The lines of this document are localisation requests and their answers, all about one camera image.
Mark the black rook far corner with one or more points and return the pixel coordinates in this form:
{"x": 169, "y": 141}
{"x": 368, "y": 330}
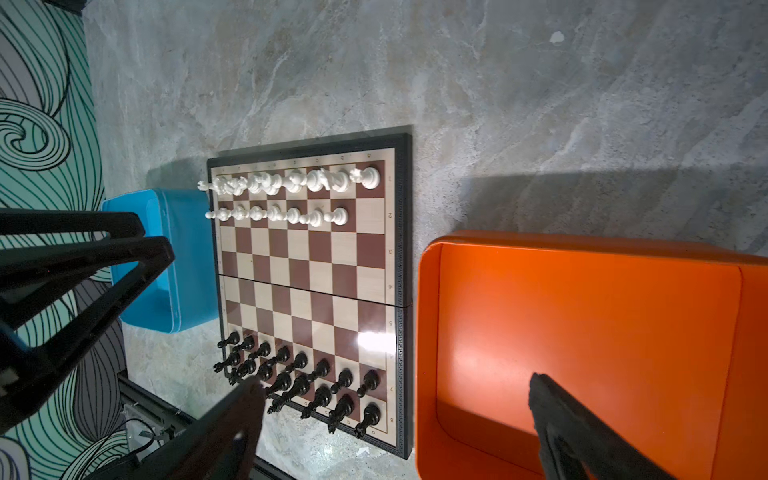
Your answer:
{"x": 232, "y": 360}

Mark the white rook right corner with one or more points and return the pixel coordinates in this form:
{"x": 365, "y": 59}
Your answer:
{"x": 218, "y": 185}

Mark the black knight chess piece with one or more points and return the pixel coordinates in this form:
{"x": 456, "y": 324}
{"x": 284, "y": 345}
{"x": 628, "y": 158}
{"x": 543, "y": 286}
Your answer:
{"x": 344, "y": 408}

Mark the white queen chess piece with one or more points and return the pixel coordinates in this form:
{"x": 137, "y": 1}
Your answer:
{"x": 294, "y": 181}

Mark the black queen chess piece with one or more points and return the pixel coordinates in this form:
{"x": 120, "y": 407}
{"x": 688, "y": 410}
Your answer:
{"x": 282, "y": 382}

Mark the white bishop chess piece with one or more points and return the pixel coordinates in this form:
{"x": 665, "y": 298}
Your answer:
{"x": 315, "y": 180}

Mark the folding chess board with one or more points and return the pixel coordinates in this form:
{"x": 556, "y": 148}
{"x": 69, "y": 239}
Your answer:
{"x": 341, "y": 293}

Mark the black king chess piece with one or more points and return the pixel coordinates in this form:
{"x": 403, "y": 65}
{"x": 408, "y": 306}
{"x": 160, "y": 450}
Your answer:
{"x": 300, "y": 387}

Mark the black rook chess piece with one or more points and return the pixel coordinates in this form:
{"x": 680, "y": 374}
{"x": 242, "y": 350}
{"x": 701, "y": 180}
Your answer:
{"x": 371, "y": 417}

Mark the white rook left corner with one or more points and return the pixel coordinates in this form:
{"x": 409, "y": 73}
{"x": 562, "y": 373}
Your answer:
{"x": 369, "y": 177}

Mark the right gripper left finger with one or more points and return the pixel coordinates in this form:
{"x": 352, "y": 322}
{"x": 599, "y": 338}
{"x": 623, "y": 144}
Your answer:
{"x": 220, "y": 445}

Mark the white knight chess piece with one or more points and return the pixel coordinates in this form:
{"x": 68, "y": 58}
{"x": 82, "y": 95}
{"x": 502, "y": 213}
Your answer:
{"x": 338, "y": 181}

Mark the blue plastic tray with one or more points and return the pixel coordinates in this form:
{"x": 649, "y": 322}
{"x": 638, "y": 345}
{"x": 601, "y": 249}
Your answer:
{"x": 185, "y": 295}

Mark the black pawn in tray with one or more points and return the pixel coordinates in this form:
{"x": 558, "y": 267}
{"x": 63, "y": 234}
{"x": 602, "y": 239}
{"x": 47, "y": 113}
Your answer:
{"x": 232, "y": 339}

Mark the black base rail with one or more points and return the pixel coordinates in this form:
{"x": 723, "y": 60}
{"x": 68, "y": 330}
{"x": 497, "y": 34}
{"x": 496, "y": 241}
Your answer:
{"x": 152, "y": 424}

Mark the black bishop chess piece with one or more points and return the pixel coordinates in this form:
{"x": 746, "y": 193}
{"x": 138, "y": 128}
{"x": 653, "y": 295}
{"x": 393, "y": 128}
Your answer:
{"x": 322, "y": 398}

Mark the orange plastic tray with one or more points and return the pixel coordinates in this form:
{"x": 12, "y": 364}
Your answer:
{"x": 665, "y": 342}

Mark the white rook corner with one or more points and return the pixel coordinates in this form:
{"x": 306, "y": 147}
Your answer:
{"x": 218, "y": 185}
{"x": 369, "y": 177}

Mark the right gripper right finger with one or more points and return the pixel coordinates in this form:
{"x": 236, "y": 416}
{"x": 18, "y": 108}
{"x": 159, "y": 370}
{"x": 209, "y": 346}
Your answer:
{"x": 576, "y": 444}

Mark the black pawn near edge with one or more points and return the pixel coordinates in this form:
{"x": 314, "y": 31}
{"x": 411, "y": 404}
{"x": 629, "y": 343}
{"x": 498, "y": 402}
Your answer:
{"x": 371, "y": 380}

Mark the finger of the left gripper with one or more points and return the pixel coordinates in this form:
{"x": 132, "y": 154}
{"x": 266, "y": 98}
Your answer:
{"x": 116, "y": 224}
{"x": 34, "y": 278}

